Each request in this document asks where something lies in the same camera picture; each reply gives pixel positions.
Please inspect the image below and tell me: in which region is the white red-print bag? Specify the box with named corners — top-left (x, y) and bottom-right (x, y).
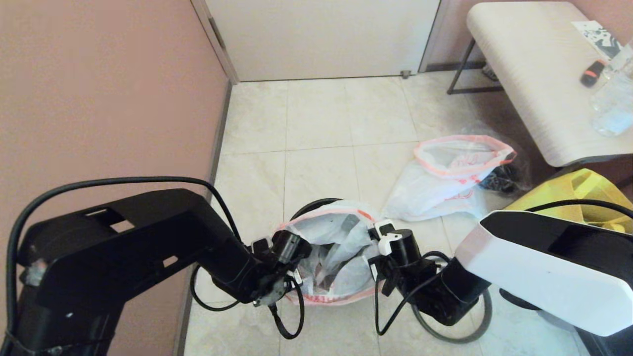
top-left (274, 199), bottom-right (391, 306)

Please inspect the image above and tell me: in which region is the black ring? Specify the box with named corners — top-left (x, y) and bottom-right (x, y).
top-left (413, 289), bottom-right (493, 344)

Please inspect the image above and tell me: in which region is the white plastic bag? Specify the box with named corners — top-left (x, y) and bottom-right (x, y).
top-left (381, 134), bottom-right (517, 222)

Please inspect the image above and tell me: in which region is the black round trash bin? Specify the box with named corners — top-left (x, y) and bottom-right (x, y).
top-left (288, 198), bottom-right (343, 223)

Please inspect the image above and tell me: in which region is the clear bag with dark contents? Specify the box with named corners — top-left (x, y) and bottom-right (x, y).
top-left (482, 126), bottom-right (534, 194)

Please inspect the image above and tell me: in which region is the yellow fabric tote bag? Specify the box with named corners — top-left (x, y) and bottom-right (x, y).
top-left (507, 168), bottom-right (633, 234)

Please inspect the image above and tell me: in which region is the pale gray ribbed cylinder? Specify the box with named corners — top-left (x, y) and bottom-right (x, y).
top-left (537, 304), bottom-right (579, 342)

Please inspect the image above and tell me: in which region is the beige wood-grain table top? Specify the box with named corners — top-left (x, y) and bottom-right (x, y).
top-left (466, 1), bottom-right (633, 168)

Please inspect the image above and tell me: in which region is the beige door jamb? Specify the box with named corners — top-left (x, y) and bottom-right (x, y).
top-left (418, 0), bottom-right (451, 74)
top-left (191, 0), bottom-right (241, 85)

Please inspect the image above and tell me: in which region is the white door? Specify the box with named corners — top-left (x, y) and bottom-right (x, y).
top-left (204, 0), bottom-right (441, 82)

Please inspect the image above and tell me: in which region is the clear water bottle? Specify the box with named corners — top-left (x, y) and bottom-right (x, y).
top-left (589, 42), bottom-right (633, 137)

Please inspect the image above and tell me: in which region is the black and white leaflet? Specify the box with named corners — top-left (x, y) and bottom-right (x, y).
top-left (571, 20), bottom-right (624, 60)

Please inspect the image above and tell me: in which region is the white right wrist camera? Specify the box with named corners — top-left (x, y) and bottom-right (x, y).
top-left (367, 220), bottom-right (404, 243)

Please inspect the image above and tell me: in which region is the black metal table frame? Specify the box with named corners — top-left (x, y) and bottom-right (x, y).
top-left (446, 39), bottom-right (633, 191)

